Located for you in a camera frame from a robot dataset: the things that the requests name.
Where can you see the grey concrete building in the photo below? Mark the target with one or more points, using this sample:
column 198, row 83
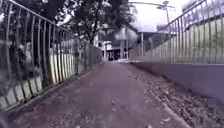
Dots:
column 128, row 36

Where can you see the dark reddish asphalt path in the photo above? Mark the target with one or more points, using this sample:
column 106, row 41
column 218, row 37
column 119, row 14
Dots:
column 110, row 96

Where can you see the trees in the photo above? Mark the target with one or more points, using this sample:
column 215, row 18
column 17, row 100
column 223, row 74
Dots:
column 96, row 16

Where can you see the grey metal railing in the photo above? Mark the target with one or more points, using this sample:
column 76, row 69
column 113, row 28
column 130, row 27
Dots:
column 45, row 56

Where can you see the robot's own part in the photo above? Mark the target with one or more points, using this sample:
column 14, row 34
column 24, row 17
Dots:
column 149, row 126
column 77, row 126

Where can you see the street lamp pole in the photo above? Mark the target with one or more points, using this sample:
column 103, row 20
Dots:
column 165, row 13

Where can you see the pale concrete kerb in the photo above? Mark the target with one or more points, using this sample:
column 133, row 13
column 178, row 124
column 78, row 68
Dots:
column 173, row 115

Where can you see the leaf-strewn ground strip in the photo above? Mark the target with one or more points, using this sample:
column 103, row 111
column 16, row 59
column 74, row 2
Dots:
column 195, row 107

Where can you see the metal railing atop wall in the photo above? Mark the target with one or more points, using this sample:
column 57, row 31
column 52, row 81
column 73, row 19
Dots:
column 172, row 43

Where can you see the grey concrete wall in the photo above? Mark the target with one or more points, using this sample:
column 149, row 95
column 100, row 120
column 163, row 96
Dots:
column 200, row 78

